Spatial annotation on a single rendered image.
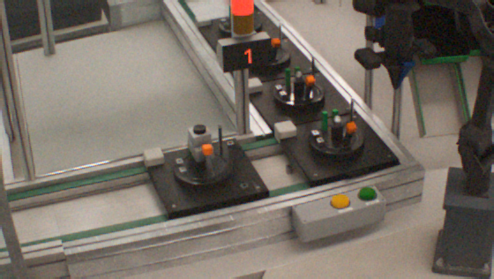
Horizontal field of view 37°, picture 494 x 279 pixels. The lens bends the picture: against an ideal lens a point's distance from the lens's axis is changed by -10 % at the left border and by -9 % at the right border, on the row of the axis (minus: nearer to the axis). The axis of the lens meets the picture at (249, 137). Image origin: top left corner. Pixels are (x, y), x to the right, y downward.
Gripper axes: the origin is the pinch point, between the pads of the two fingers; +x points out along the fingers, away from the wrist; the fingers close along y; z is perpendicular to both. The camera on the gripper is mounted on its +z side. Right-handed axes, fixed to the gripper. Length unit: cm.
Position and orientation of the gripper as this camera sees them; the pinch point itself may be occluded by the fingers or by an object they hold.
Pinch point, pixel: (395, 74)
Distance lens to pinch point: 171.8
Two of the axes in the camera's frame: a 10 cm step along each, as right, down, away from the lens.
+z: -3.3, -5.0, 8.0
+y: -9.4, 2.0, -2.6
